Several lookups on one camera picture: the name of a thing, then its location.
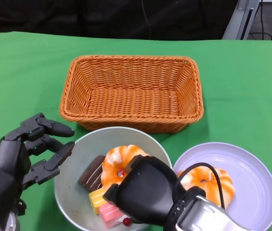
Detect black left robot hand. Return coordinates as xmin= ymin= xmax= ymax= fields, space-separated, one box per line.
xmin=0 ymin=113 xmax=76 ymax=191

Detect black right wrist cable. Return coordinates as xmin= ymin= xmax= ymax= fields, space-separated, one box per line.
xmin=174 ymin=163 xmax=226 ymax=210

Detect black cables on floor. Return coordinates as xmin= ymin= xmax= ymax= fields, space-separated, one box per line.
xmin=248 ymin=0 xmax=272 ymax=40

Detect black backdrop cloth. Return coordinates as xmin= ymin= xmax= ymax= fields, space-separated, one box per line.
xmin=0 ymin=0 xmax=238 ymax=41

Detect grey-green round bowl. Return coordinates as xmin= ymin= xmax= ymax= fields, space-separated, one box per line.
xmin=53 ymin=127 xmax=174 ymax=231

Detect pale lavender round plate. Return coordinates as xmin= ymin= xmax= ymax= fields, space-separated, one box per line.
xmin=173 ymin=142 xmax=272 ymax=231

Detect pink layered cake slice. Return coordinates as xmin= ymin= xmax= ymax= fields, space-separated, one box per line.
xmin=99 ymin=202 xmax=133 ymax=228

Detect grey metal frame post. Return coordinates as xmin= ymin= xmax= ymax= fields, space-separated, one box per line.
xmin=221 ymin=0 xmax=272 ymax=40

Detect orange wicker basket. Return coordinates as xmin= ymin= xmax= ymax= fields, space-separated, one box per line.
xmin=59 ymin=55 xmax=204 ymax=134

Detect yellow layered cake slice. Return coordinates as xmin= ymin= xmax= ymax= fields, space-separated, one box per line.
xmin=89 ymin=187 xmax=110 ymax=215

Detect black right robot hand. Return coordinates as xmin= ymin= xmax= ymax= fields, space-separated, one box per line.
xmin=103 ymin=155 xmax=206 ymax=226

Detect orange striped ring bread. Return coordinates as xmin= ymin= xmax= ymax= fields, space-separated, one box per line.
xmin=177 ymin=167 xmax=235 ymax=209
xmin=101 ymin=144 xmax=151 ymax=191

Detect chocolate cake slice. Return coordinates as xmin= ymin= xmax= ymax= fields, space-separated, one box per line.
xmin=78 ymin=155 xmax=106 ymax=192

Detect green tablecloth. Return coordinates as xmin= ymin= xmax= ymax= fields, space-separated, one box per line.
xmin=0 ymin=31 xmax=272 ymax=231

